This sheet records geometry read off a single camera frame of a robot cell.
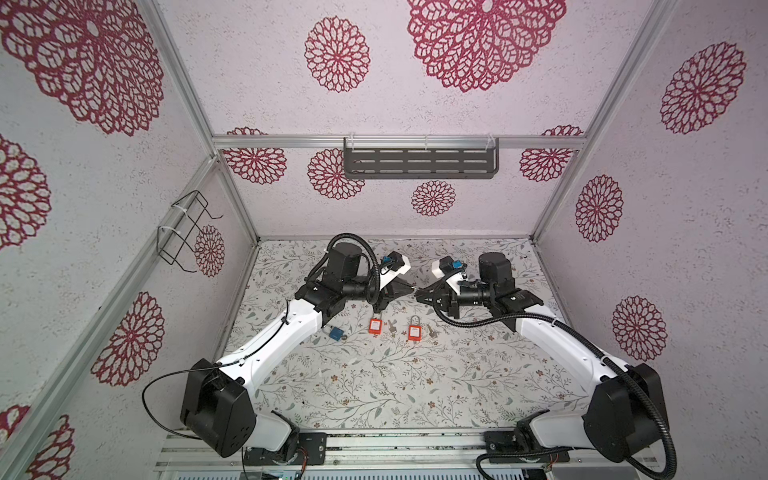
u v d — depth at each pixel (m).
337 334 0.94
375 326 0.95
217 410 0.40
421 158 0.94
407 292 0.71
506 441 0.75
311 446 0.74
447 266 0.63
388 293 0.64
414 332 0.93
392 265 0.61
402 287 0.69
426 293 0.71
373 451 0.75
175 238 0.75
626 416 0.41
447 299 0.67
